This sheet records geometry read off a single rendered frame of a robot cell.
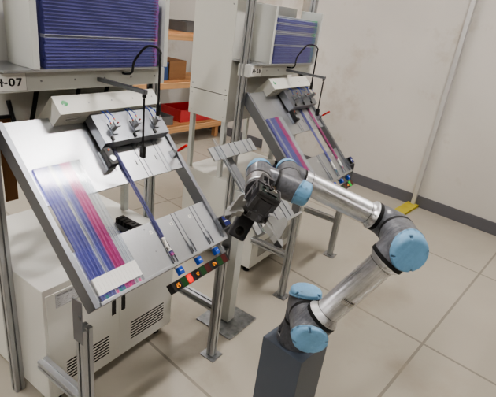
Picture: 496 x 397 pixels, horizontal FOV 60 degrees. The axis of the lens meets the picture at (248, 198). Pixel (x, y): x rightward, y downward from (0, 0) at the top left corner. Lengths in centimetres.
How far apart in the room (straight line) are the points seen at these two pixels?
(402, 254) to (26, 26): 137
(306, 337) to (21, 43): 134
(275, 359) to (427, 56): 364
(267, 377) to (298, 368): 19
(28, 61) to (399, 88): 383
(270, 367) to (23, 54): 141
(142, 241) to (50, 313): 45
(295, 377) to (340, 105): 388
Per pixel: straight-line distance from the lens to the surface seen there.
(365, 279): 137
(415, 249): 133
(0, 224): 181
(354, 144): 508
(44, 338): 191
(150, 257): 167
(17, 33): 169
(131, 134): 182
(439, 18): 472
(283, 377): 172
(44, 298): 180
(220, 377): 228
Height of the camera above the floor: 164
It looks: 23 degrees down
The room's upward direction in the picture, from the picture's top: 8 degrees clockwise
